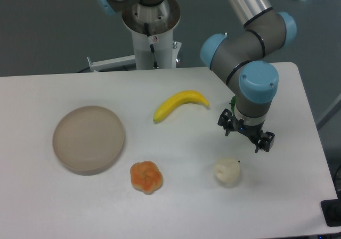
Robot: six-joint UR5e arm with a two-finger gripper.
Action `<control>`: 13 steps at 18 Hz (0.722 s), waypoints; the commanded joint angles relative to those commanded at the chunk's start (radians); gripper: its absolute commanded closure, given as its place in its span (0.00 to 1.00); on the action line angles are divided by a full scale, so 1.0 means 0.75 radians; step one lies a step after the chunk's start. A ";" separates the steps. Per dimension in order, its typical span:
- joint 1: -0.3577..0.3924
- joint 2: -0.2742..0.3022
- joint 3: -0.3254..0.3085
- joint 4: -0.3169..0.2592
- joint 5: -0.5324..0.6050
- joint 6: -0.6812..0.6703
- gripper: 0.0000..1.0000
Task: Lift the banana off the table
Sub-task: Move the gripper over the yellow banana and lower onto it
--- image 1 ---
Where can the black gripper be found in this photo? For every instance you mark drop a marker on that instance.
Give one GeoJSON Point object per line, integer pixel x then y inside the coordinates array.
{"type": "Point", "coordinates": [261, 140]}

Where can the yellow banana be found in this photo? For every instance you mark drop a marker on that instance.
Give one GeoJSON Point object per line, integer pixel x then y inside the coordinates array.
{"type": "Point", "coordinates": [176, 100]}

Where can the orange knotted bread roll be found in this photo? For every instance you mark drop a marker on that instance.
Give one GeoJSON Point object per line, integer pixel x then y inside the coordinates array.
{"type": "Point", "coordinates": [146, 177]}

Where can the black device at table edge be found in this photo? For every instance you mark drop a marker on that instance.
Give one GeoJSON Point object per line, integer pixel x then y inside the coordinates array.
{"type": "Point", "coordinates": [331, 212]}

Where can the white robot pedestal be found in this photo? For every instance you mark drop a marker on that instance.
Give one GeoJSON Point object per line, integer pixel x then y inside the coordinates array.
{"type": "Point", "coordinates": [152, 29]}

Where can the green bell pepper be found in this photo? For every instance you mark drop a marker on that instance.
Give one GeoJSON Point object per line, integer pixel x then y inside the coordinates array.
{"type": "Point", "coordinates": [233, 103]}

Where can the beige round plate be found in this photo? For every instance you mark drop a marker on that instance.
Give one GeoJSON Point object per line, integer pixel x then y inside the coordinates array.
{"type": "Point", "coordinates": [88, 140]}

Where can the white metal bracket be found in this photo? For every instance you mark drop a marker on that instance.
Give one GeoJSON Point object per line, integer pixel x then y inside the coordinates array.
{"type": "Point", "coordinates": [111, 64]}

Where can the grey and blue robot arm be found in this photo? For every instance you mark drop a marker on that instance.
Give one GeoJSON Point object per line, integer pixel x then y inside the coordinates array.
{"type": "Point", "coordinates": [238, 62]}

